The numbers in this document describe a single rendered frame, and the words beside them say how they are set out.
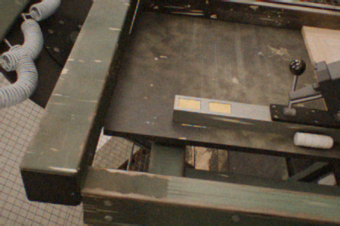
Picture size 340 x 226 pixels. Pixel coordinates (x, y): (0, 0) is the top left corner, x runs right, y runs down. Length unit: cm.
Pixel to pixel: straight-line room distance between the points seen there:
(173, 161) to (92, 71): 26
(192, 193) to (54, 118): 29
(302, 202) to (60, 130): 46
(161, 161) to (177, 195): 17
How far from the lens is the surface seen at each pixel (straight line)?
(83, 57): 90
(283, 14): 131
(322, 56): 122
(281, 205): 75
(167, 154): 87
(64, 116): 76
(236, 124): 90
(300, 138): 91
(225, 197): 72
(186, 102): 89
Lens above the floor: 203
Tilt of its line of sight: 22 degrees down
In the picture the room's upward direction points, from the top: 58 degrees counter-clockwise
